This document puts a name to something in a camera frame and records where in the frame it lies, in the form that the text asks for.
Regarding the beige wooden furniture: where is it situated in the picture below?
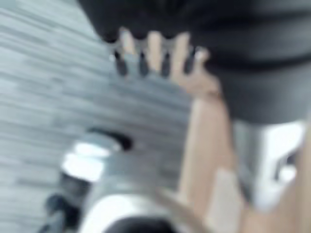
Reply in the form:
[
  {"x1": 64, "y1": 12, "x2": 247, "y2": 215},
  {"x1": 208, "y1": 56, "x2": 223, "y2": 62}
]
[{"x1": 122, "y1": 31, "x2": 311, "y2": 233}]

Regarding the silver robot leg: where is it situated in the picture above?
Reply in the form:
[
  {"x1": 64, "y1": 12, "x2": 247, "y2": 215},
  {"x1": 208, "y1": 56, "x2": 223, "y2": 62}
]
[{"x1": 38, "y1": 132, "x2": 188, "y2": 233}]

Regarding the white furniture piece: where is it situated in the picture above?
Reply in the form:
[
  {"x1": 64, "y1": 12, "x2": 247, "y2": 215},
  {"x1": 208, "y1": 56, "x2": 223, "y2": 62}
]
[{"x1": 255, "y1": 121, "x2": 306, "y2": 212}]

